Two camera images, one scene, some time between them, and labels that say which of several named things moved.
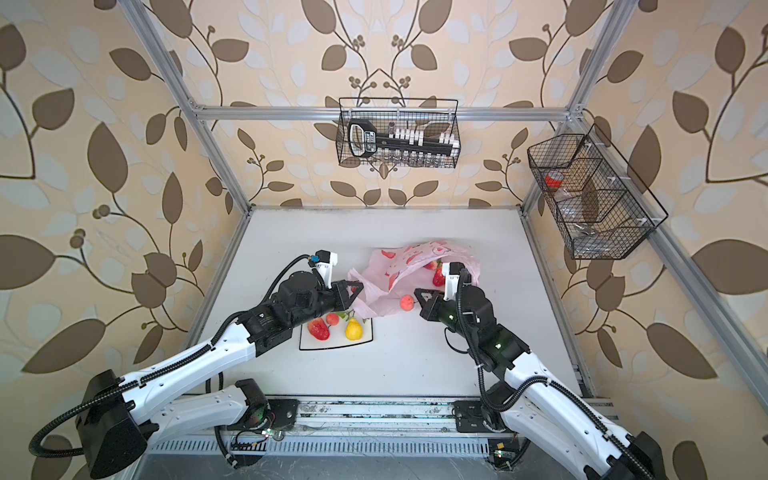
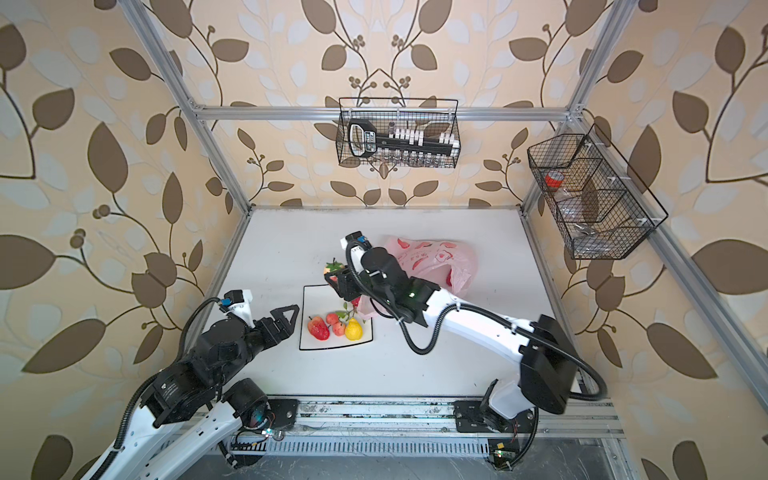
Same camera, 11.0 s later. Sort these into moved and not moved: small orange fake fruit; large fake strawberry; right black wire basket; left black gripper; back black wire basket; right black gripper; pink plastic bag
Moved: right black gripper; small orange fake fruit; left black gripper
Not moved: pink plastic bag; right black wire basket; large fake strawberry; back black wire basket
